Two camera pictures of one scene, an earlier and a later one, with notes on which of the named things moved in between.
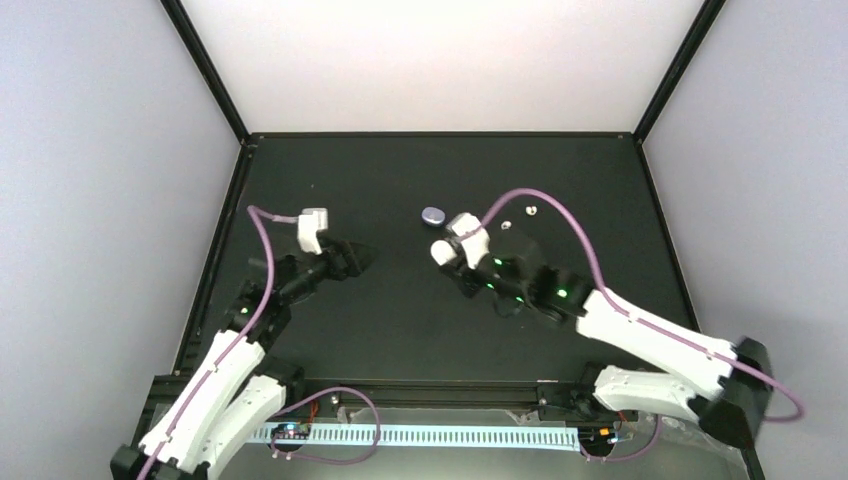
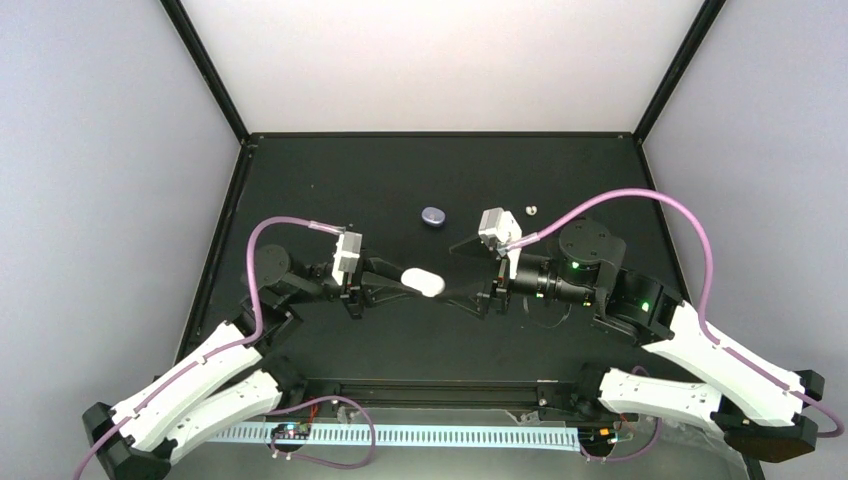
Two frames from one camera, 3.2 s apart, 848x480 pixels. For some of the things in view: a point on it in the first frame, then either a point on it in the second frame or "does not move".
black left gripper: [352, 267] to [357, 287]
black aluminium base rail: [447, 392] does not move
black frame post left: [203, 60] does not move
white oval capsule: [442, 252] to [429, 284]
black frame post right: [707, 15] does not move
